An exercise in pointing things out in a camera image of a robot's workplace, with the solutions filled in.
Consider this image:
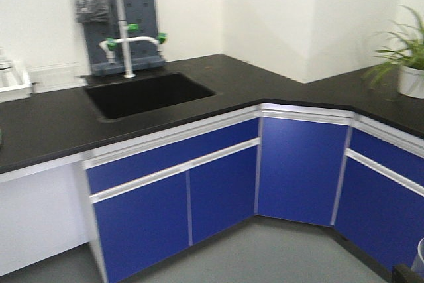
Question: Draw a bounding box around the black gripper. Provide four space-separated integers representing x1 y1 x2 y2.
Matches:
391 264 423 283

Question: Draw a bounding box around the clear glass beaker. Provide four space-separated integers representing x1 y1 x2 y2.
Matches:
411 238 424 277

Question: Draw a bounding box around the blue right cabinet door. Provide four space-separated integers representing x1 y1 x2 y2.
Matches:
335 158 423 270

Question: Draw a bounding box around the blue right drawer front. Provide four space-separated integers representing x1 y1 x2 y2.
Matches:
350 129 424 185

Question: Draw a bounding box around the blue corner cabinet door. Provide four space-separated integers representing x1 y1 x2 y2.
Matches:
257 118 348 226

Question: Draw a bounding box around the white plant pot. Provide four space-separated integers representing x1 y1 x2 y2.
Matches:
397 66 423 99

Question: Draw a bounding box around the blue middle cabinet door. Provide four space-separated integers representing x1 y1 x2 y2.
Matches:
189 146 257 244

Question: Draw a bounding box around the green potted plant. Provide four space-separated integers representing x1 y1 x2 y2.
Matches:
362 5 423 87

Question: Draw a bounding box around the blue left cabinet door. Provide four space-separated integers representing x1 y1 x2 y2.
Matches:
94 173 189 282

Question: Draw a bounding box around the blue cabinet drawer front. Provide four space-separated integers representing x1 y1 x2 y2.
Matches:
86 118 259 194

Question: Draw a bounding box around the black lab sink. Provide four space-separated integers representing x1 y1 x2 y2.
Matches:
85 73 215 120

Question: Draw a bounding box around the white gooseneck lab faucet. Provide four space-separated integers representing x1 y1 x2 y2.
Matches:
99 0 168 78

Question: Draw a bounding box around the grey pegboard drying rack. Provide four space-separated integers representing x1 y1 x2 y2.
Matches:
80 0 165 76

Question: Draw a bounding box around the white test tube rack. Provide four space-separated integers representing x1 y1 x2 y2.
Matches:
1 48 32 103

